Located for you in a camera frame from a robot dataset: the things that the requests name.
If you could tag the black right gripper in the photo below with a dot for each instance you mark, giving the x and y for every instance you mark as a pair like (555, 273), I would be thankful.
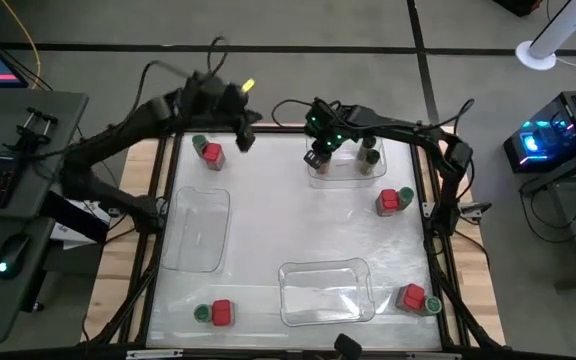
(325, 125)

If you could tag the clear plastic bin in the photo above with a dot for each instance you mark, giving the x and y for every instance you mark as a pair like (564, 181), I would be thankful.
(345, 172)
(323, 295)
(195, 235)

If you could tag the green cap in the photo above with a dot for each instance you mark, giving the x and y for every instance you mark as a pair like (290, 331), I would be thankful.
(201, 313)
(199, 142)
(432, 305)

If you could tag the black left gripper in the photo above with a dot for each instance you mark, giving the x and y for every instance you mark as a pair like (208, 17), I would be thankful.
(235, 107)

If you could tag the black rounded object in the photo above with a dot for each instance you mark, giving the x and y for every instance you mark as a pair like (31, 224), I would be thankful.
(348, 346)

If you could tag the silver metal bracket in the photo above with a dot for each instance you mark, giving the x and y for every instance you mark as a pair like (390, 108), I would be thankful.
(433, 356)
(153, 354)

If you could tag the black computer case with lights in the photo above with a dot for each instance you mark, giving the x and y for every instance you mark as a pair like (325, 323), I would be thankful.
(568, 130)

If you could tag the red smoked paprika tin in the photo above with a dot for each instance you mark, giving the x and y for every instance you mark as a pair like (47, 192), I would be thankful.
(412, 296)
(389, 200)
(222, 312)
(213, 153)

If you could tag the white tower fan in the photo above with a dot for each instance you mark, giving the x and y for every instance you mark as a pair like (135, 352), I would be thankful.
(555, 35)

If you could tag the black computer mouse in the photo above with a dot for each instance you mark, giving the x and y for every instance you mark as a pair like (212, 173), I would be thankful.
(12, 255)

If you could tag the black aluminium table frame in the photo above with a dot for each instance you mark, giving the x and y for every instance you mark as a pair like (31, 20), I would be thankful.
(288, 130)

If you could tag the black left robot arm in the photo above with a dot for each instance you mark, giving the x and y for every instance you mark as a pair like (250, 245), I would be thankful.
(98, 145)

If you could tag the white printed box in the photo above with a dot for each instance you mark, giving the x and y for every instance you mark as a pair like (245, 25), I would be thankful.
(80, 225)

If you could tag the black floor object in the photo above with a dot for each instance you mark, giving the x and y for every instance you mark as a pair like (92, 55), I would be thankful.
(518, 5)

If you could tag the black clamp holder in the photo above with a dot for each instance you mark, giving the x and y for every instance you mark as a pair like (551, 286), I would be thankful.
(30, 137)

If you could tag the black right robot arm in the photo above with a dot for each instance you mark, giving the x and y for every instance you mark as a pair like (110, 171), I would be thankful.
(403, 131)

